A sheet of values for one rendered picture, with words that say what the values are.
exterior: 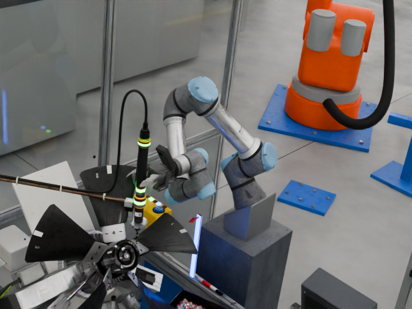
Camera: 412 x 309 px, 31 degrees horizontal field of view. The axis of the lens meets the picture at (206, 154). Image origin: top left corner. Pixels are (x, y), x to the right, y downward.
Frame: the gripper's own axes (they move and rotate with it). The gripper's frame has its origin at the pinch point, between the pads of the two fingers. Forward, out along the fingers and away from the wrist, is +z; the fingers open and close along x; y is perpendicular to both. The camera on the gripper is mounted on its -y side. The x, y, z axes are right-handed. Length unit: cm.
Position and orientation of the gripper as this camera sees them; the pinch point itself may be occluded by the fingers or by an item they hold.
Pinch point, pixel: (135, 179)
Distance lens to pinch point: 272.8
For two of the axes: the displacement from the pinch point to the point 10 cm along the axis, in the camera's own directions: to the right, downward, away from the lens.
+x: -7.2, -4.1, 5.6
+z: -6.9, 2.9, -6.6
